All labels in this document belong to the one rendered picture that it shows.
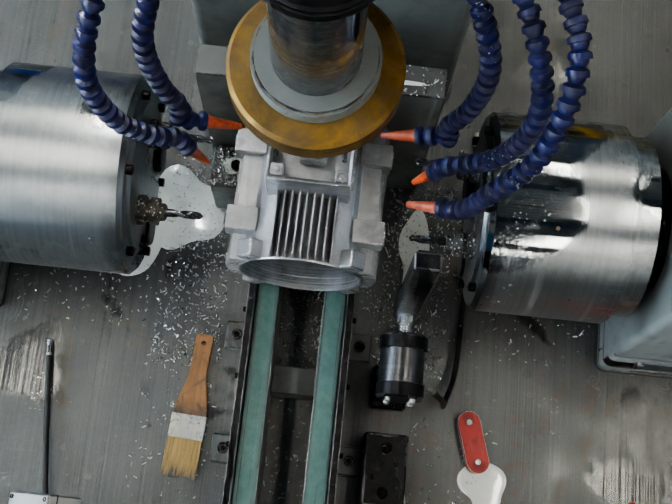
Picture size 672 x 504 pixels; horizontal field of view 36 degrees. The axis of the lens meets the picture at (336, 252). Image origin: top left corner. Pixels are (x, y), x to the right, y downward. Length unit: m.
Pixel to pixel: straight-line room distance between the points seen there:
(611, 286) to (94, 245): 0.61
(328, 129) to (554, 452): 0.69
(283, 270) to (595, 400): 0.49
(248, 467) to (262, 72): 0.56
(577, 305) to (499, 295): 0.09
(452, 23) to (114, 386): 0.69
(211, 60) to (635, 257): 0.55
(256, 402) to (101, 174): 0.37
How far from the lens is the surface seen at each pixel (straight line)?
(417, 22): 1.34
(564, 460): 1.53
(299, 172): 1.23
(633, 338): 1.39
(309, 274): 1.38
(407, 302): 1.22
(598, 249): 1.22
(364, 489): 1.42
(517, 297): 1.25
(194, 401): 1.49
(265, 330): 1.39
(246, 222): 1.26
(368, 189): 1.28
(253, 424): 1.37
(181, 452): 1.49
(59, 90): 1.27
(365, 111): 1.02
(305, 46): 0.91
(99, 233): 1.23
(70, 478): 1.52
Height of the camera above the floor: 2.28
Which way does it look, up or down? 75 degrees down
